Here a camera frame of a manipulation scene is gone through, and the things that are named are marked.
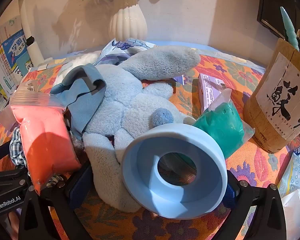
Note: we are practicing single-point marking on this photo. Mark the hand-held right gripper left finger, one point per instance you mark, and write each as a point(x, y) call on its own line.
point(77, 190)

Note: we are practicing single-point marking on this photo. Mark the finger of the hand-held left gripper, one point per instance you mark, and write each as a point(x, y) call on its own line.
point(12, 180)
point(2, 155)

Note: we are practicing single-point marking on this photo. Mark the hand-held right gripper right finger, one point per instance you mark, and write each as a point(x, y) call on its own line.
point(231, 195)

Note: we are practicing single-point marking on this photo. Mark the pink clay zip bag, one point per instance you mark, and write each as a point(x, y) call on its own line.
point(45, 135)

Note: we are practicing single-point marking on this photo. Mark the orange floral tablecloth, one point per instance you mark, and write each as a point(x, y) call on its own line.
point(252, 172)

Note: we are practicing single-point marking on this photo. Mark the white plastic bag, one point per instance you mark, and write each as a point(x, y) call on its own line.
point(295, 212)

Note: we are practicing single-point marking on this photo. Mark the green clay bag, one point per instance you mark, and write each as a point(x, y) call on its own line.
point(222, 127)

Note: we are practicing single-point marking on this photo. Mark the bamboo pen holder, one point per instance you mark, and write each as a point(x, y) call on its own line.
point(265, 120)

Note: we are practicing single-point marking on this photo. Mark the row of books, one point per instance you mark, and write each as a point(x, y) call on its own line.
point(12, 52)

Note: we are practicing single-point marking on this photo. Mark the blue plush bunny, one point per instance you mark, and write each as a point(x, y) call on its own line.
point(130, 100)

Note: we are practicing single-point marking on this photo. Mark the purple box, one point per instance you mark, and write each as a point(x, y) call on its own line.
point(210, 90)

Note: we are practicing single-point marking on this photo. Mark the white desk lamp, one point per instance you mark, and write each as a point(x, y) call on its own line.
point(35, 52)

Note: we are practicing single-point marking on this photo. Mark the white ribbed vase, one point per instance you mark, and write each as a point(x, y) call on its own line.
point(127, 25)

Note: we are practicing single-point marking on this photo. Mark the dark frame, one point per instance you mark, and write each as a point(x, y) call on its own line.
point(277, 5)

